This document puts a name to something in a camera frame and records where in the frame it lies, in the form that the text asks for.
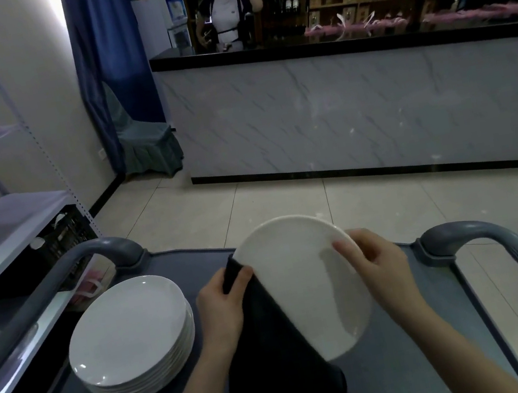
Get person's right hand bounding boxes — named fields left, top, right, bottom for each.
left=330, top=219, right=432, bottom=337

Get person's left hand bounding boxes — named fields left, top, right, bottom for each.
left=190, top=260, right=268, bottom=359

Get dark blue cleaning cloth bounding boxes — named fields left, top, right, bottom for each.
left=205, top=238, right=349, bottom=393

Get white round plate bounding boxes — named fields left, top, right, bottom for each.
left=226, top=203, right=383, bottom=376
left=57, top=267, right=208, bottom=393

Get person's right forearm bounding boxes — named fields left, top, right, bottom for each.
left=398, top=289, right=518, bottom=393

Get grey service cart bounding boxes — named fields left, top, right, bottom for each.
left=0, top=164, right=518, bottom=393

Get black plastic crate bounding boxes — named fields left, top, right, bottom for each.
left=24, top=201, right=107, bottom=293

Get marble bar counter black top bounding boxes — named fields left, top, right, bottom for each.
left=147, top=0, right=518, bottom=231

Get chair with grey-green cover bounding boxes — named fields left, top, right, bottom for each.
left=101, top=69, right=188, bottom=187

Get white metal shelf rack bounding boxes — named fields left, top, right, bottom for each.
left=0, top=0, right=130, bottom=393

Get row of pink bags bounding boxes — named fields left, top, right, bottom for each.
left=304, top=0, right=518, bottom=55

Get dark wine rack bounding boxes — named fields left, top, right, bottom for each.
left=259, top=0, right=322, bottom=43

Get white refrigerator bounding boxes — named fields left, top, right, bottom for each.
left=130, top=0, right=176, bottom=63

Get blue curtain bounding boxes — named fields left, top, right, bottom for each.
left=61, top=0, right=176, bottom=182

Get white appliance blue panel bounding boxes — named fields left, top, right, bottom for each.
left=162, top=0, right=193, bottom=53

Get pink bag white handles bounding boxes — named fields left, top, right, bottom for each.
left=65, top=269, right=107, bottom=303

